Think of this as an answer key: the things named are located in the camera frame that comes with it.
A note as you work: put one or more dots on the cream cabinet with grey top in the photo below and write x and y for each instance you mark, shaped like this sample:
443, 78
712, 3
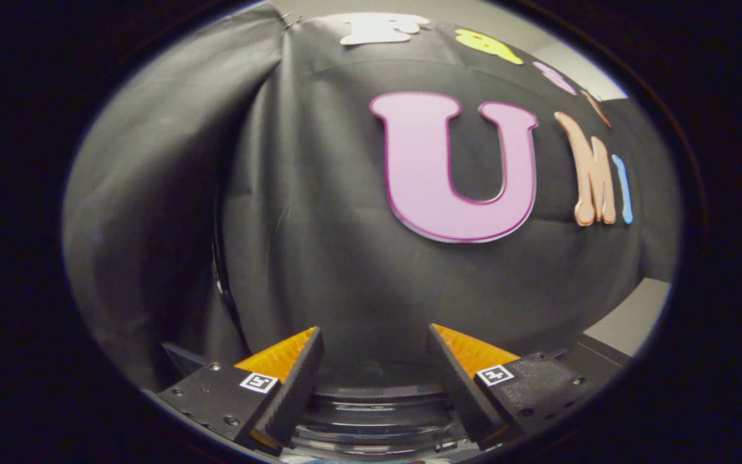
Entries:
635, 309

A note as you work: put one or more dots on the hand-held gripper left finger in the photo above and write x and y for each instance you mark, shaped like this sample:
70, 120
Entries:
294, 386

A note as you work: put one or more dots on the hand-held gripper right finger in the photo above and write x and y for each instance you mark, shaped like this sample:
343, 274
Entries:
461, 393

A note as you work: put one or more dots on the black backdrop cloth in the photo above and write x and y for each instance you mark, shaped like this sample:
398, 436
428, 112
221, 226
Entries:
313, 225

